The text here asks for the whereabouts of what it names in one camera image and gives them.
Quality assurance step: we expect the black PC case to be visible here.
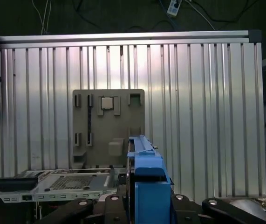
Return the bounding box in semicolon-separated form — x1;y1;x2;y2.
0;168;130;224

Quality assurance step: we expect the white power strip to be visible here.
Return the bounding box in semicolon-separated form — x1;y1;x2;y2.
167;0;183;17

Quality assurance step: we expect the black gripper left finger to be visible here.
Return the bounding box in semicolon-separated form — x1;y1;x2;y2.
39;194;130;224

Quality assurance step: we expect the grey parts rack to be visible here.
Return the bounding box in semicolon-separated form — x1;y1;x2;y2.
72;89;146;169

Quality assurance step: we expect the silver CPU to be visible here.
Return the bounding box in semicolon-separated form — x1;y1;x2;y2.
100;96;116;110

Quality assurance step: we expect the hard disk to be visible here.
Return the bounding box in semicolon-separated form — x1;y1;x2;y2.
126;134;178;224

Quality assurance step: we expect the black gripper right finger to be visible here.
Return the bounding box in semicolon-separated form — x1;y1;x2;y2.
171;193;266;224

